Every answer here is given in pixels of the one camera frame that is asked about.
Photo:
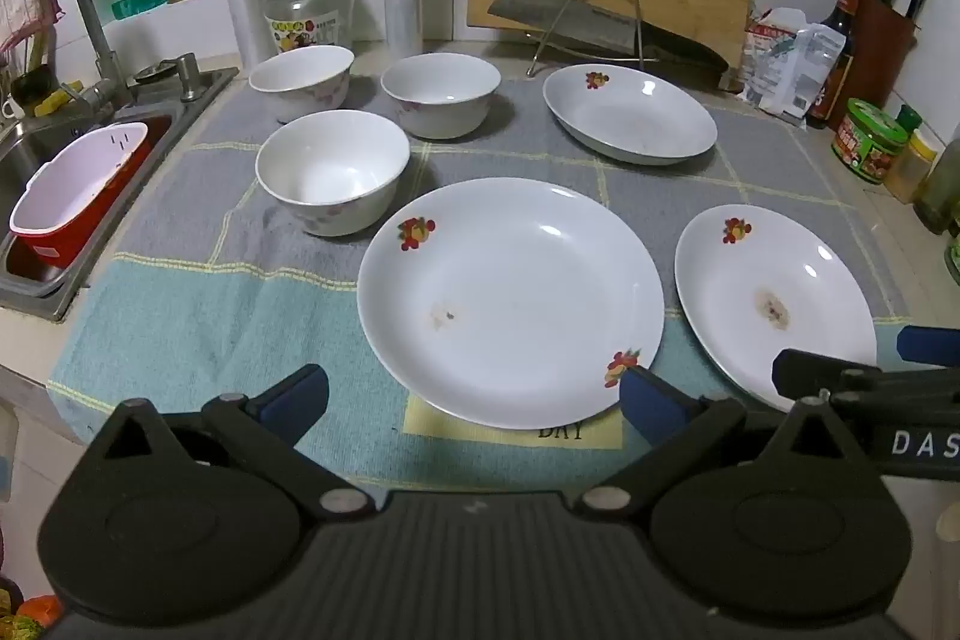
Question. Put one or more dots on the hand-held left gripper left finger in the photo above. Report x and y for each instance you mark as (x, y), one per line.
(289, 404)

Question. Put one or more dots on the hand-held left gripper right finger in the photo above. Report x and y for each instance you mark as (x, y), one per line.
(645, 400)

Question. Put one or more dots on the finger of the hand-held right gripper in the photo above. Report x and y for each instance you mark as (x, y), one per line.
(817, 370)
(930, 344)

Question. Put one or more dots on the white floral plate brown stain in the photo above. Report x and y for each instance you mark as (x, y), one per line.
(757, 295)

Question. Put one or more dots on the large white floral plate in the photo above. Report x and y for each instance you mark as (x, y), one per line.
(510, 302)

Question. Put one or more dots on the white bowl pink print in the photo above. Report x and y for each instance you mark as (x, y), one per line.
(334, 171)
(441, 93)
(300, 74)

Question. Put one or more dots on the deep white floral plate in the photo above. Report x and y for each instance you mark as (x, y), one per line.
(630, 111)

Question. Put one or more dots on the grey teal checked cloth mat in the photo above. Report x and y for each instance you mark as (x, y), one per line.
(225, 325)

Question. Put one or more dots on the yellow lid spice jar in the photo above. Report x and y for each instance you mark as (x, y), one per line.
(911, 168)

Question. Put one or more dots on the green lid sauce jar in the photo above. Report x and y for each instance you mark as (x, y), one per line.
(870, 141)

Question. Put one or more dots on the steel sink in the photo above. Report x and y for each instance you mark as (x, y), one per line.
(37, 302)

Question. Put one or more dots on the dark soy sauce bottle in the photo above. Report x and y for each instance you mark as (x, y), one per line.
(832, 70)

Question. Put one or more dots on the clear white plastic bag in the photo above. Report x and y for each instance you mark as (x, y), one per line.
(806, 78)

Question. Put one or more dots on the brown knife block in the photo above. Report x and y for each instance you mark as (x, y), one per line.
(881, 55)

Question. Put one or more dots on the red white plastic basket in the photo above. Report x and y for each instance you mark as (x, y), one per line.
(67, 190)

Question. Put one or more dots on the orange round object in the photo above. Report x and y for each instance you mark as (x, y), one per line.
(39, 612)

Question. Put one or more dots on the red white plastic bag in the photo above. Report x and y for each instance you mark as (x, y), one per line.
(765, 48)

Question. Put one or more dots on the metal sink knob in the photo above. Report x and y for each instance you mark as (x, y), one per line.
(184, 74)

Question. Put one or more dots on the yellow sponge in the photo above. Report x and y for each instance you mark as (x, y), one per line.
(52, 102)

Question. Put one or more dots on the glass jar yellow lid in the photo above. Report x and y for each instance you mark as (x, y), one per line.
(307, 14)

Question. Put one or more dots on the steel faucet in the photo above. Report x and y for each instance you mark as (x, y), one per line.
(82, 3)

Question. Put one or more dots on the pink cloth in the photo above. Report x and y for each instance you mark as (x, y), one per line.
(19, 6)

